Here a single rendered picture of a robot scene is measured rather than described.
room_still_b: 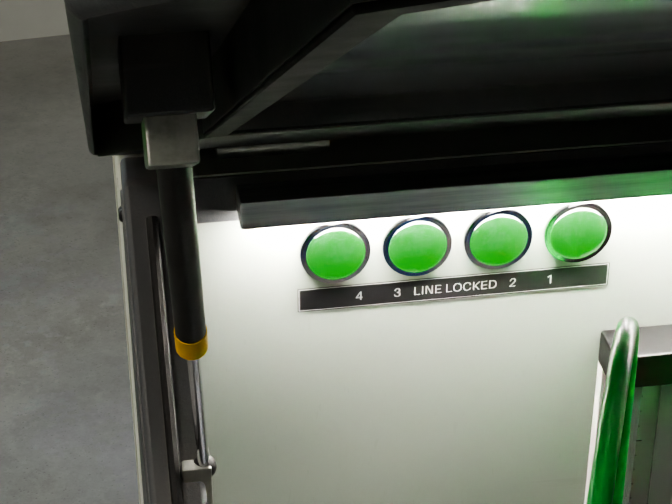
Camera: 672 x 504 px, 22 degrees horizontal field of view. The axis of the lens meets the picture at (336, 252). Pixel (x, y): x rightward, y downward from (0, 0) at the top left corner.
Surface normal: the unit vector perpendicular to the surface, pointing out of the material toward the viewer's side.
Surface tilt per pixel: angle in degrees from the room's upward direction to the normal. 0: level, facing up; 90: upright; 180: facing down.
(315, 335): 90
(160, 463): 43
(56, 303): 0
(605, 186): 90
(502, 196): 90
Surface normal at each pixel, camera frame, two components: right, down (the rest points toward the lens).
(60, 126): 0.00, -0.85
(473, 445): 0.16, 0.51
